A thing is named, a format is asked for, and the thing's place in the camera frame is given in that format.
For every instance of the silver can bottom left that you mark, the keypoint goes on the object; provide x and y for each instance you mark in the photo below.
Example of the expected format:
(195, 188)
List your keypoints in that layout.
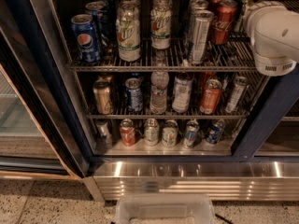
(103, 127)

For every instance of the labelled dark bottle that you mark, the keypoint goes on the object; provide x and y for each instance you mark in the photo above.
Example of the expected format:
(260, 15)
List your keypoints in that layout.
(182, 91)

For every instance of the red can middle shelf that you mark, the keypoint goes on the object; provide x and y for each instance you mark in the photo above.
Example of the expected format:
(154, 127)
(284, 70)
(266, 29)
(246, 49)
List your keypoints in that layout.
(210, 96)

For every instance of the front blue Pepsi can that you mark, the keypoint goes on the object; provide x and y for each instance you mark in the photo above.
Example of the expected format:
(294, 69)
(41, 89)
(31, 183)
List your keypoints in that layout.
(85, 33)

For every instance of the open glass fridge door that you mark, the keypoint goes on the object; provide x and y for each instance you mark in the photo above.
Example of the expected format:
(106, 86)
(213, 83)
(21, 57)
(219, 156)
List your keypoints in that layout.
(42, 125)

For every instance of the front silver slim can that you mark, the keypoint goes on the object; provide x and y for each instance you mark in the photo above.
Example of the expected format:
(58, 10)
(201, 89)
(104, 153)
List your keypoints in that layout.
(197, 37)

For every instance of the white can bottom shelf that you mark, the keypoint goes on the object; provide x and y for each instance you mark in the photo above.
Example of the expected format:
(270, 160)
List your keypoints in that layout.
(151, 132)

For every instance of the wire shelf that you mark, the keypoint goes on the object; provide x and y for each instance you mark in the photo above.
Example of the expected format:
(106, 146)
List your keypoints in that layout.
(192, 113)
(234, 56)

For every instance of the silver blue can bottom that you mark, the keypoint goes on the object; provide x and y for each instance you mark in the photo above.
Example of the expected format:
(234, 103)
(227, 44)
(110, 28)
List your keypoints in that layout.
(191, 131)

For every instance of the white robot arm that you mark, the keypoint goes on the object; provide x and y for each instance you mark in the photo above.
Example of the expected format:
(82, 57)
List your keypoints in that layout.
(274, 37)

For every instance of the red can bottom shelf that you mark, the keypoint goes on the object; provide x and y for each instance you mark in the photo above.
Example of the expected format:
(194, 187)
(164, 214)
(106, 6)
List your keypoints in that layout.
(127, 131)

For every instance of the blue can middle shelf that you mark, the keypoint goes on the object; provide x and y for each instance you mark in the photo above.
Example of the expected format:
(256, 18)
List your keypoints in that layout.
(133, 93)

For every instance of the silver slim can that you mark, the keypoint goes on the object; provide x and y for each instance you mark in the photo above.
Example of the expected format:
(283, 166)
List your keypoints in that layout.
(194, 5)
(183, 10)
(197, 37)

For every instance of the blue Pepsi can bottom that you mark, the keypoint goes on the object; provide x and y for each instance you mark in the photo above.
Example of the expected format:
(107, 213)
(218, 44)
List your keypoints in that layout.
(214, 131)

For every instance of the front left 7UP can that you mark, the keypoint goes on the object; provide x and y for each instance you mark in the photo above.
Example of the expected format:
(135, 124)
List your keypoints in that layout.
(128, 32)

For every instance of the clear plastic bin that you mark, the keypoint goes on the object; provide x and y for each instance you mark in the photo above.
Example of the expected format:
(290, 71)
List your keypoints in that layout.
(160, 208)

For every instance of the white 7UP can bottom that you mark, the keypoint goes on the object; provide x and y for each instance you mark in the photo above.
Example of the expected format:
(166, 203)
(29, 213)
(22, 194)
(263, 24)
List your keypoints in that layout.
(170, 133)

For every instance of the front green can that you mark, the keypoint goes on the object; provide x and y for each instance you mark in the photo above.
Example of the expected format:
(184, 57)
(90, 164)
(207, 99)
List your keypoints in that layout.
(244, 6)

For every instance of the front right 7UP can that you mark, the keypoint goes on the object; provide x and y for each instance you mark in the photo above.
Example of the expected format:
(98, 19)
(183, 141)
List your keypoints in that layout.
(160, 31)

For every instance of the stainless steel fridge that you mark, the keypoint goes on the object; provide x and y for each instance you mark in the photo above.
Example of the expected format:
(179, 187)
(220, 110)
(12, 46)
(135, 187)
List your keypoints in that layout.
(272, 174)

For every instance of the top wire shelf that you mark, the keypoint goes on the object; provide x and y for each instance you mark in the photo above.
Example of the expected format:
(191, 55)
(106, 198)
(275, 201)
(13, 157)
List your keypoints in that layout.
(234, 56)

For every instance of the middle wire shelf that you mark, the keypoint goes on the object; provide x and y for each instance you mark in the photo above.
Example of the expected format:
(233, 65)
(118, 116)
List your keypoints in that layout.
(192, 113)

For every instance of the silver slim can middle shelf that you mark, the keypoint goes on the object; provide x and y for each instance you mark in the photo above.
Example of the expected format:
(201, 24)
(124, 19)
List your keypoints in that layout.
(239, 87)

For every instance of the red can shelf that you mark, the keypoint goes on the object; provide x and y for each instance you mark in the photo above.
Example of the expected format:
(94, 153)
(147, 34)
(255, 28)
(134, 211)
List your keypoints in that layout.
(127, 131)
(210, 96)

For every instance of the front red Coca-Cola can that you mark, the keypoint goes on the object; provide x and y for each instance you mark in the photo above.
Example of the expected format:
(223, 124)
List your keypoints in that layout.
(222, 25)

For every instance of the gold can middle shelf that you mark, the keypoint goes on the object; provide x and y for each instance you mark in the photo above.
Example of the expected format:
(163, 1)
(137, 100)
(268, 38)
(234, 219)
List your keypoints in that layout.
(102, 94)

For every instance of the clear water bottle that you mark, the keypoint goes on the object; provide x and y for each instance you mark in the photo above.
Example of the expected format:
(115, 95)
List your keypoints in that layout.
(158, 91)

